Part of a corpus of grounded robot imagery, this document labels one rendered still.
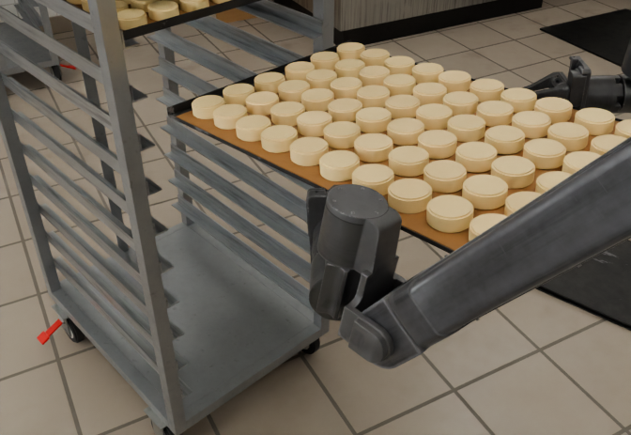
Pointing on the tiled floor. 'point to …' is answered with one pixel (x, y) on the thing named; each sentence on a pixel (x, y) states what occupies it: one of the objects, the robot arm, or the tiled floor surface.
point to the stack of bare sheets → (598, 286)
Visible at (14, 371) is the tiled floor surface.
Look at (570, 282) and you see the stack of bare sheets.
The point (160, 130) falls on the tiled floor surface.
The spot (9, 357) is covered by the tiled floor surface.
